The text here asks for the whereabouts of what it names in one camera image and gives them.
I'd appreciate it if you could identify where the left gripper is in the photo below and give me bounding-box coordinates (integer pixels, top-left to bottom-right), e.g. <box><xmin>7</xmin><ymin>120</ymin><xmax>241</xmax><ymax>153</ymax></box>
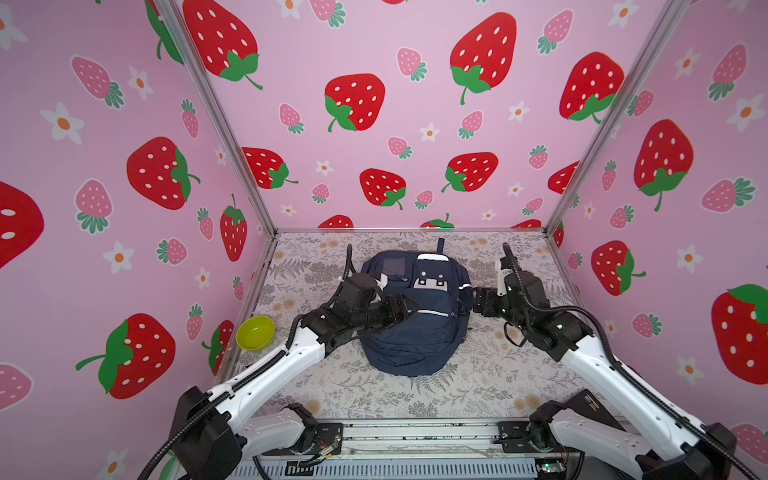
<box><xmin>350</xmin><ymin>292</ymin><xmax>419</xmax><ymax>334</ymax></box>

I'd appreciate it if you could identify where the navy blue student backpack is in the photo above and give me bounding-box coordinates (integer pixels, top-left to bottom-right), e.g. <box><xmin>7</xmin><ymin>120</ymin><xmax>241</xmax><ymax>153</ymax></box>
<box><xmin>361</xmin><ymin>238</ymin><xmax>473</xmax><ymax>377</ymax></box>

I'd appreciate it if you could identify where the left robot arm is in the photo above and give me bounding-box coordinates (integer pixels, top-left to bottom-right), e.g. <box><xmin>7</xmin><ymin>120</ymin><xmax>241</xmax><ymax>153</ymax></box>
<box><xmin>139</xmin><ymin>262</ymin><xmax>418</xmax><ymax>479</ymax></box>

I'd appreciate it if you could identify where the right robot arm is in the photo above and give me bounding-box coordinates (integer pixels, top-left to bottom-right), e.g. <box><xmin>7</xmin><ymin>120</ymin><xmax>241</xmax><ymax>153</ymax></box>
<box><xmin>473</xmin><ymin>243</ymin><xmax>756</xmax><ymax>479</ymax></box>

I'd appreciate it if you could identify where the green bowl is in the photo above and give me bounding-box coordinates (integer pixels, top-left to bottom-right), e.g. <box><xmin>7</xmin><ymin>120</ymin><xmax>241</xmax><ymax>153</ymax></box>
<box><xmin>236</xmin><ymin>316</ymin><xmax>275</xmax><ymax>351</ymax></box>

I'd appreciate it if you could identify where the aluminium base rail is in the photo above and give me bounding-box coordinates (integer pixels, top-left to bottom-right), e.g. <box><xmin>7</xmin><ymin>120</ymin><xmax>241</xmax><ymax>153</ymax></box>
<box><xmin>161</xmin><ymin>416</ymin><xmax>679</xmax><ymax>480</ymax></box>

